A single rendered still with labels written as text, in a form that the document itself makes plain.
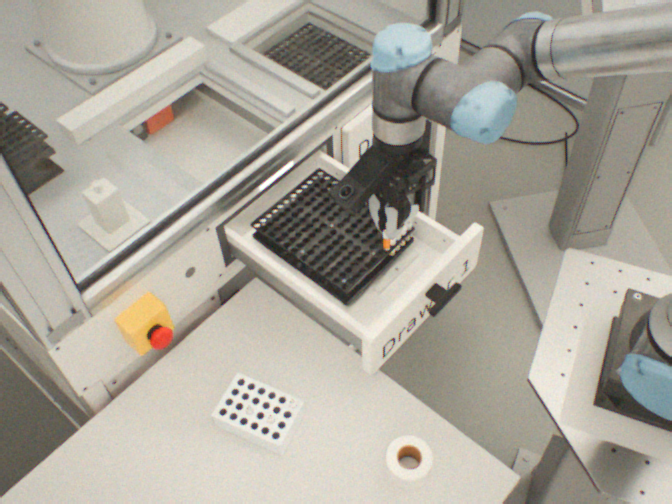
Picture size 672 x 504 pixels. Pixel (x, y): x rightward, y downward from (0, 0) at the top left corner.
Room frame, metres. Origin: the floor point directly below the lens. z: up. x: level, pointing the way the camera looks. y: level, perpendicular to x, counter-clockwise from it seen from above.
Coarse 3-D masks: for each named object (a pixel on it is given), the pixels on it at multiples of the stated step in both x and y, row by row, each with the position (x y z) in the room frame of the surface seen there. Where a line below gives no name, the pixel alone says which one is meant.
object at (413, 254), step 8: (408, 256) 0.75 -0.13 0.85; (416, 256) 0.76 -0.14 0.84; (400, 264) 0.74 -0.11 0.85; (408, 264) 0.74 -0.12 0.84; (392, 272) 0.72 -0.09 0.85; (400, 272) 0.72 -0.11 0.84; (384, 280) 0.71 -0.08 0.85; (392, 280) 0.71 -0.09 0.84; (376, 288) 0.69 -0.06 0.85; (384, 288) 0.69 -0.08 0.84
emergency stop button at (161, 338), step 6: (156, 330) 0.61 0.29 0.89; (162, 330) 0.60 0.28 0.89; (168, 330) 0.61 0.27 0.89; (156, 336) 0.59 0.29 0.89; (162, 336) 0.59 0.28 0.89; (168, 336) 0.60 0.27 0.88; (150, 342) 0.59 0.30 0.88; (156, 342) 0.59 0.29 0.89; (162, 342) 0.59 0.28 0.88; (168, 342) 0.60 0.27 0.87; (156, 348) 0.58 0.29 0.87; (162, 348) 0.59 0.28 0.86
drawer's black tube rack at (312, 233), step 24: (288, 192) 0.87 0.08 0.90; (312, 192) 0.90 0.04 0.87; (264, 216) 0.82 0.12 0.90; (288, 216) 0.82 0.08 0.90; (312, 216) 0.81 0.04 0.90; (336, 216) 0.84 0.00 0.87; (360, 216) 0.81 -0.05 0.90; (264, 240) 0.79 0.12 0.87; (288, 240) 0.76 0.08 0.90; (312, 240) 0.76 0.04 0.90; (336, 240) 0.76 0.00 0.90; (360, 240) 0.75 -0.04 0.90; (408, 240) 0.77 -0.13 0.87; (312, 264) 0.74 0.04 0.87; (336, 264) 0.71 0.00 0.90; (360, 264) 0.70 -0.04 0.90; (384, 264) 0.72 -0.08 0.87; (336, 288) 0.68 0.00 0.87; (360, 288) 0.68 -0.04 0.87
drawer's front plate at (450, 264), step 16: (464, 240) 0.72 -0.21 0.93; (480, 240) 0.74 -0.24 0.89; (448, 256) 0.69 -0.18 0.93; (464, 256) 0.71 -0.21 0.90; (432, 272) 0.66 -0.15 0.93; (448, 272) 0.68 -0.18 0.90; (416, 288) 0.63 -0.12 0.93; (400, 304) 0.60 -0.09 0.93; (416, 304) 0.62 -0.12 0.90; (432, 304) 0.65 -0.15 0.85; (384, 320) 0.58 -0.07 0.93; (400, 320) 0.59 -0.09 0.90; (416, 320) 0.62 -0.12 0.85; (368, 336) 0.55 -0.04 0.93; (384, 336) 0.56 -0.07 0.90; (368, 352) 0.54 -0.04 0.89; (368, 368) 0.54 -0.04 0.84
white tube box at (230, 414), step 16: (240, 384) 0.56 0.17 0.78; (256, 384) 0.55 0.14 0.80; (224, 400) 0.53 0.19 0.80; (240, 400) 0.52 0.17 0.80; (256, 400) 0.53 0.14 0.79; (272, 400) 0.52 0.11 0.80; (288, 400) 0.52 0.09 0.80; (224, 416) 0.50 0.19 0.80; (240, 416) 0.50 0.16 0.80; (256, 416) 0.50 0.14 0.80; (288, 416) 0.50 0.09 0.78; (240, 432) 0.48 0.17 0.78; (256, 432) 0.47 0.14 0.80; (272, 432) 0.47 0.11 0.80; (288, 432) 0.47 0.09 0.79; (272, 448) 0.45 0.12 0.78
